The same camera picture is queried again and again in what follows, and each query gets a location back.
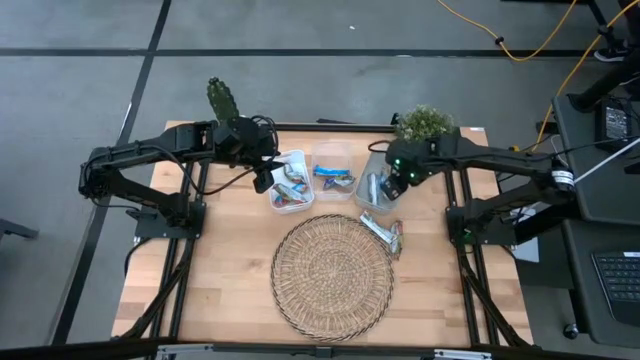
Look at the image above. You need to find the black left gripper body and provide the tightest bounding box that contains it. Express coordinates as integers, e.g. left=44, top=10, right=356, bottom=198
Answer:
left=214, top=117, right=279, bottom=166

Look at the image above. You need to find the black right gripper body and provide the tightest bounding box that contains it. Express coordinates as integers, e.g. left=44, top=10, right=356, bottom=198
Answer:
left=385, top=139, right=435, bottom=187

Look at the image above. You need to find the green red wrapper granola bar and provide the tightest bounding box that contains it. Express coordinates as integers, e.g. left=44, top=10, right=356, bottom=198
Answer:
left=389, top=220, right=405, bottom=259

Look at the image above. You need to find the clear container right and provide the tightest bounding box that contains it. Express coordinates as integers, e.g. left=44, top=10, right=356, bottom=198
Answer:
left=354, top=149, right=401, bottom=216

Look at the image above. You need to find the white plastic bin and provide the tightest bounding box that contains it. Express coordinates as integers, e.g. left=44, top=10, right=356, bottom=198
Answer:
left=267, top=148, right=316, bottom=215

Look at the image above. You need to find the small bushy green plant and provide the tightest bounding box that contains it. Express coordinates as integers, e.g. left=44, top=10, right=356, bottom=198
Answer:
left=394, top=103, right=457, bottom=144

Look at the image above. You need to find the clear plastic bin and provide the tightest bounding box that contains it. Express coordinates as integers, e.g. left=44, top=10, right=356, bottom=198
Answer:
left=310, top=140, right=357, bottom=203

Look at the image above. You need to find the round woven straw mat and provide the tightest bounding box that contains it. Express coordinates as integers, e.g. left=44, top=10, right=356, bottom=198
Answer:
left=269, top=213, right=396, bottom=344

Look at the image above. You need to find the black chair base leg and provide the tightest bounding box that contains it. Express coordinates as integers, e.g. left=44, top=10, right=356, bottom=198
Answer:
left=569, top=59, right=640, bottom=114

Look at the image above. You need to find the black keyboard desk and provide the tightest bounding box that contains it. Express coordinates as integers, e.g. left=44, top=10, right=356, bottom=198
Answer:
left=562, top=219, right=640, bottom=350

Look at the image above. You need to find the black device with label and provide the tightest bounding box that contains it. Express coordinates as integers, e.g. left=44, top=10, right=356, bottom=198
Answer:
left=594, top=98, right=634, bottom=154

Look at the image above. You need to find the person's shoe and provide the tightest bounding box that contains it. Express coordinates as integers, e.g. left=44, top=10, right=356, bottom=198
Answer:
left=593, top=39, right=632, bottom=64

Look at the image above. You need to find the black keyboard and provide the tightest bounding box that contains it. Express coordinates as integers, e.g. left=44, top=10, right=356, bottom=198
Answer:
left=591, top=249, right=640, bottom=329

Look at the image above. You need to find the black furniture foot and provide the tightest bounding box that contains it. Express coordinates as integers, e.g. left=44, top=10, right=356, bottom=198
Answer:
left=0, top=217, right=40, bottom=242

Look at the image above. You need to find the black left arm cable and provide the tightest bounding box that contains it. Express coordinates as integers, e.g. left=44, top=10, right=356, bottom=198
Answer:
left=144, top=114, right=281, bottom=197

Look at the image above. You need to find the black aluminium table frame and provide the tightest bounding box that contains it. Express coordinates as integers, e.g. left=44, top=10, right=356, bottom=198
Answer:
left=0, top=119, right=640, bottom=360

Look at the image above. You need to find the yellow cable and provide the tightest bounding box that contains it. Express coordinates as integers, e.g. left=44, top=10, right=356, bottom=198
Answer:
left=436, top=0, right=579, bottom=64
left=535, top=0, right=640, bottom=147

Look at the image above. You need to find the silver aluminium rail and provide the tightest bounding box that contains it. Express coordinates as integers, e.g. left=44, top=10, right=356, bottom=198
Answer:
left=157, top=343, right=216, bottom=360
left=434, top=348, right=494, bottom=360

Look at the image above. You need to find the white cable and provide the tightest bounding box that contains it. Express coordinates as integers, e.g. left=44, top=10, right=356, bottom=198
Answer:
left=574, top=149, right=640, bottom=184

